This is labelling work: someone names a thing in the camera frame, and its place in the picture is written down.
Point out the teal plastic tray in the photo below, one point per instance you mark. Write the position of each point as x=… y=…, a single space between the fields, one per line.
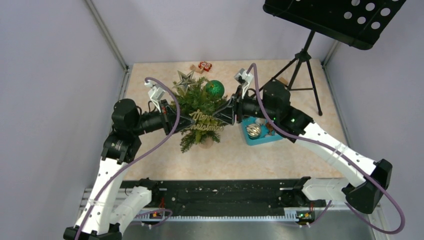
x=265 y=136

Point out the black music stand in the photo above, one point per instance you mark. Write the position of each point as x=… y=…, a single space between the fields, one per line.
x=356 y=23

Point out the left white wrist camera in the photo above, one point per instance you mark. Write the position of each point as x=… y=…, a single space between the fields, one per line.
x=156 y=91

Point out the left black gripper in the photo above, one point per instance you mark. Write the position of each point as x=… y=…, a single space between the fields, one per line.
x=169 y=117

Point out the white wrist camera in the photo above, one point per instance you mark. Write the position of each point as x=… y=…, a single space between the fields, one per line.
x=244 y=79
x=156 y=91

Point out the green glitter ball ornament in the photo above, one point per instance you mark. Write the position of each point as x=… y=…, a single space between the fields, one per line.
x=215 y=88

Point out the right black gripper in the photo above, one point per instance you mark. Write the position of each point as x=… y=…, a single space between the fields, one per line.
x=227 y=113

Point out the silver striped ball ornament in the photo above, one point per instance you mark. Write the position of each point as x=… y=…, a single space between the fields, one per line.
x=253 y=130

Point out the small green christmas tree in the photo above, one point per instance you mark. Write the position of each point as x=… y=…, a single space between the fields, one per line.
x=195 y=99

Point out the small wooden block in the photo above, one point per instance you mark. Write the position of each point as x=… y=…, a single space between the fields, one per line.
x=196 y=69

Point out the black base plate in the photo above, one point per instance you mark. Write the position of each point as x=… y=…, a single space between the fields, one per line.
x=231 y=198

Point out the gold glitter word ornament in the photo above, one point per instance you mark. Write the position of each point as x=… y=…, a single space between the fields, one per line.
x=204 y=122

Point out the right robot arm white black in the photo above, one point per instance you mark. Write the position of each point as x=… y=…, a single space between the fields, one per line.
x=363 y=179

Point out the red gift box ornament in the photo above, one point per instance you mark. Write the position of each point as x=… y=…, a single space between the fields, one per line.
x=205 y=66

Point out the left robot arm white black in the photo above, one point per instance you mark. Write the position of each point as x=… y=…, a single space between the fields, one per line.
x=100 y=220

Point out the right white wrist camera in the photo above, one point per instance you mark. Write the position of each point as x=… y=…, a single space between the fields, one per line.
x=244 y=79

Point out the silver gold star topper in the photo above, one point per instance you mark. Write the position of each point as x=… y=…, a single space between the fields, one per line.
x=185 y=81

